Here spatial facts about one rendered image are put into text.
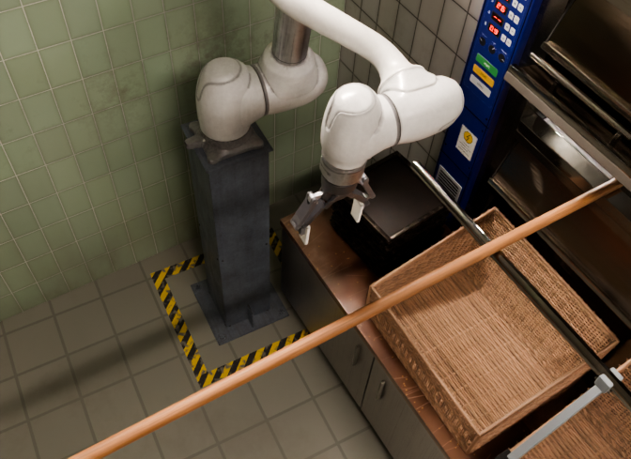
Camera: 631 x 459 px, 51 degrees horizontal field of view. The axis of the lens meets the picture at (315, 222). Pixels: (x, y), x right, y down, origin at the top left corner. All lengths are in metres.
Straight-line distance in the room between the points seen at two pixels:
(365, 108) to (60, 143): 1.45
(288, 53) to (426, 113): 0.70
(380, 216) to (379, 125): 0.98
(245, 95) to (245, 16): 0.55
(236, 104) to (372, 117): 0.79
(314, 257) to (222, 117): 0.65
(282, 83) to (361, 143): 0.76
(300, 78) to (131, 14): 0.59
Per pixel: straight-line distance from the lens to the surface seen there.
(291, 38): 1.83
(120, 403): 2.75
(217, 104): 1.90
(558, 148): 1.98
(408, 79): 1.28
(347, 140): 1.19
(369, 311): 1.50
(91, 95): 2.33
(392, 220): 2.16
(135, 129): 2.49
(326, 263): 2.30
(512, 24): 1.89
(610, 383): 1.61
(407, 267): 2.14
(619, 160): 1.63
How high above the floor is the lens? 2.49
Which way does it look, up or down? 53 degrees down
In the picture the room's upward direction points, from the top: 5 degrees clockwise
